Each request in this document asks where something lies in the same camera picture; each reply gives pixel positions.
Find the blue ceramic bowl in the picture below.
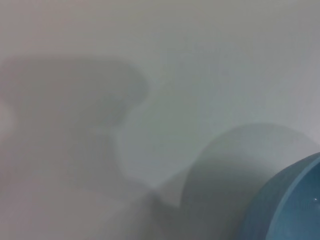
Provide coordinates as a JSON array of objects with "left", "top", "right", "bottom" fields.
[{"left": 258, "top": 151, "right": 320, "bottom": 240}]

